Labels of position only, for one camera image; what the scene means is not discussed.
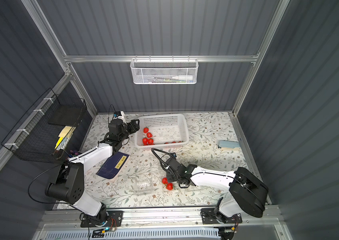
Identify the clear clamshell container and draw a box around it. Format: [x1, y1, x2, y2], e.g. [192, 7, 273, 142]
[132, 176, 154, 196]
[159, 178, 183, 193]

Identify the white plastic perforated basket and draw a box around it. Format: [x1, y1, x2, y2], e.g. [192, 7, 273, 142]
[134, 114, 189, 150]

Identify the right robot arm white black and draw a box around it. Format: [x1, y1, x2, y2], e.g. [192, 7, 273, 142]
[160, 157, 269, 222]

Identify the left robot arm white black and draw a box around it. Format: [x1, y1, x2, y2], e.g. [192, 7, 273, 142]
[45, 117, 140, 221]

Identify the dark blue booklet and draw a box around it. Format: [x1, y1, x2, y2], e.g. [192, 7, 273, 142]
[96, 152, 129, 180]

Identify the pink cup with markers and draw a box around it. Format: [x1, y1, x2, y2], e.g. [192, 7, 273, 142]
[64, 150, 82, 162]

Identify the yellow sticky notes pad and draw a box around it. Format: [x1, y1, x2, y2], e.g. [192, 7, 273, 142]
[55, 126, 76, 150]

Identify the black notebook in basket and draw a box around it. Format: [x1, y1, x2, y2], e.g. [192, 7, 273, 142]
[48, 105, 86, 127]

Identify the light blue sponge block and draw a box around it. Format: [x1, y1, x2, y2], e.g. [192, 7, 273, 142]
[217, 140, 240, 151]

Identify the white marker in basket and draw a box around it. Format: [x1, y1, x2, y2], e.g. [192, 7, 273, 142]
[170, 75, 193, 82]

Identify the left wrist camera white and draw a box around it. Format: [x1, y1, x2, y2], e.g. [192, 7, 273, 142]
[113, 111, 126, 123]

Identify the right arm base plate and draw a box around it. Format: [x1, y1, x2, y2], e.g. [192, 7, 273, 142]
[200, 208, 242, 225]

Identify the black wire wall basket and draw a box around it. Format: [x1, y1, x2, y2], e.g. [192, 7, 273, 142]
[1, 89, 91, 163]

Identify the white wire mesh wall basket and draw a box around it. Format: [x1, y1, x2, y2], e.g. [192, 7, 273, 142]
[130, 58, 199, 85]

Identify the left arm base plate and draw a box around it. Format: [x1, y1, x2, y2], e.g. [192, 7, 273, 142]
[79, 211, 124, 228]

